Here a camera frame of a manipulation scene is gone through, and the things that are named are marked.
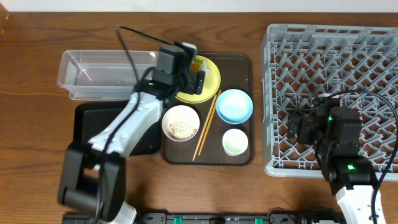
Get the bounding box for green snack wrapper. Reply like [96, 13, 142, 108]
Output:
[190, 62, 202, 73]

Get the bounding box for white bowl with rice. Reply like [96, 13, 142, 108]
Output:
[162, 105, 200, 142]

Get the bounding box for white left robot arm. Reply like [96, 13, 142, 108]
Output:
[57, 42, 205, 223]

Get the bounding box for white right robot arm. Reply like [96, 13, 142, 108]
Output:
[287, 107, 386, 223]

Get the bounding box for grey dishwasher rack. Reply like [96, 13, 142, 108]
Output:
[261, 24, 397, 181]

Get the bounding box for black waste tray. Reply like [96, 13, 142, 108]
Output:
[72, 101, 162, 156]

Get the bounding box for yellow plate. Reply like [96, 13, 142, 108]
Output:
[176, 55, 221, 104]

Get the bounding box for left wooden chopstick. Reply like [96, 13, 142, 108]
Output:
[192, 94, 218, 162]

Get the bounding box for wooden chopstick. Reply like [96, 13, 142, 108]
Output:
[198, 90, 222, 156]
[192, 94, 218, 162]

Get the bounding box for right wooden chopstick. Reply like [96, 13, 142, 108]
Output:
[198, 90, 222, 156]

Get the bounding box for light blue bowl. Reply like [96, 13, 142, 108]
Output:
[216, 89, 254, 124]

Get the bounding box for dark brown serving tray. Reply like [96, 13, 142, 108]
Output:
[161, 53, 255, 166]

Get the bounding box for small white green cup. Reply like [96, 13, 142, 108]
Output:
[222, 129, 249, 156]

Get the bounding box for clear plastic bin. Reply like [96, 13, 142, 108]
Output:
[57, 49, 168, 102]

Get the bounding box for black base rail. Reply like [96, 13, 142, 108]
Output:
[62, 207, 346, 224]

